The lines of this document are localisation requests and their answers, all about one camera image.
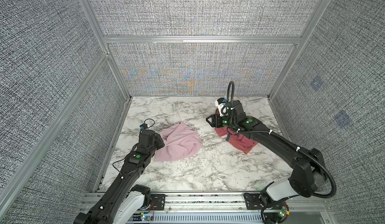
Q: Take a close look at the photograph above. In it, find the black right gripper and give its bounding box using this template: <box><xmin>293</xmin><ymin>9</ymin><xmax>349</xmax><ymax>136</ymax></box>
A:
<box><xmin>205</xmin><ymin>113</ymin><xmax>238</xmax><ymax>130</ymax></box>

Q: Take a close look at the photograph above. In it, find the light pink cloth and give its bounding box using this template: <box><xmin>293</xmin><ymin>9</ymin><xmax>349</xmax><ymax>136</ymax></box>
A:
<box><xmin>154</xmin><ymin>122</ymin><xmax>202</xmax><ymax>162</ymax></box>

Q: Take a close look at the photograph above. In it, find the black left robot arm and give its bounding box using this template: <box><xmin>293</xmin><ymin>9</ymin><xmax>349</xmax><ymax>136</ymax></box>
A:
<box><xmin>74</xmin><ymin>129</ymin><xmax>164</xmax><ymax>224</ymax></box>

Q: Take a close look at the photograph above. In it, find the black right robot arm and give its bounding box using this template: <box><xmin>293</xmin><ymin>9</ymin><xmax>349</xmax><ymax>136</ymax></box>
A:
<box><xmin>206</xmin><ymin>98</ymin><xmax>336</xmax><ymax>206</ymax></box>

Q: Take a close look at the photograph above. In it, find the dark red ribbed cloth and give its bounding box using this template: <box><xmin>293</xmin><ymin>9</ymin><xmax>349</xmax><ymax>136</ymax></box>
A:
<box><xmin>215</xmin><ymin>127</ymin><xmax>258</xmax><ymax>154</ymax></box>

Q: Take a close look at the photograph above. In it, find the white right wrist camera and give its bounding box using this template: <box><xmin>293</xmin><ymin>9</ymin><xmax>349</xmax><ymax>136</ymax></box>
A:
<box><xmin>215</xmin><ymin>97</ymin><xmax>226</xmax><ymax>117</ymax></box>

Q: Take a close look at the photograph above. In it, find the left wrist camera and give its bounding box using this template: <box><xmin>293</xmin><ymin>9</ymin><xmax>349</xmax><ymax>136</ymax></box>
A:
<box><xmin>139</xmin><ymin>123</ymin><xmax>148</xmax><ymax>131</ymax></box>

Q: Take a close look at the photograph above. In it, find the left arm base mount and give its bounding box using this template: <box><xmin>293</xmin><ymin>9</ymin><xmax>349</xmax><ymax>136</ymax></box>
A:
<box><xmin>114</xmin><ymin>184</ymin><xmax>166</xmax><ymax>224</ymax></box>

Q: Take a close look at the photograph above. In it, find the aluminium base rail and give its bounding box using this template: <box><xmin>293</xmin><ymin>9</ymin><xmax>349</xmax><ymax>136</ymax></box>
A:
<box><xmin>76</xmin><ymin>190</ymin><xmax>337</xmax><ymax>224</ymax></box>

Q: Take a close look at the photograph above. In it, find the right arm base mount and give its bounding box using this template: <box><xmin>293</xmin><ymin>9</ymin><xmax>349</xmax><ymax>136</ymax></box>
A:
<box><xmin>243</xmin><ymin>192</ymin><xmax>290</xmax><ymax>224</ymax></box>

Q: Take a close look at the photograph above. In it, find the black corrugated cable conduit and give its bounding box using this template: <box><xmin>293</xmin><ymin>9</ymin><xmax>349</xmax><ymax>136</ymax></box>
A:
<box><xmin>226</xmin><ymin>81</ymin><xmax>337</xmax><ymax>199</ymax></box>

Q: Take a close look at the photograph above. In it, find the aluminium cage frame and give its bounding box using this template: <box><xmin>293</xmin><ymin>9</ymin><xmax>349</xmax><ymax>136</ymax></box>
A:
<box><xmin>0</xmin><ymin>0</ymin><xmax>342</xmax><ymax>213</ymax></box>

